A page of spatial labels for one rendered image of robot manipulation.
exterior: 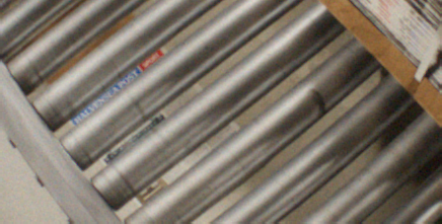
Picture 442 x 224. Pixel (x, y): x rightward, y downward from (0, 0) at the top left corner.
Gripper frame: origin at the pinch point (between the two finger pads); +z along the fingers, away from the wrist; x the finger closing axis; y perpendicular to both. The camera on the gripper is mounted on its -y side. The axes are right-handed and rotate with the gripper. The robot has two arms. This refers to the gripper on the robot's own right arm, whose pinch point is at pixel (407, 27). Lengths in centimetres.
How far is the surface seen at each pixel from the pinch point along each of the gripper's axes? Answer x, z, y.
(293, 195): 0.4, 26.5, 1.1
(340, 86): 6.9, 19.6, 11.9
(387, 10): 6.4, 6.7, 10.4
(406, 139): -3.4, 18.8, 12.9
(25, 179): 59, 107, 20
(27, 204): 54, 109, 18
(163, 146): 14.1, 29.8, -5.5
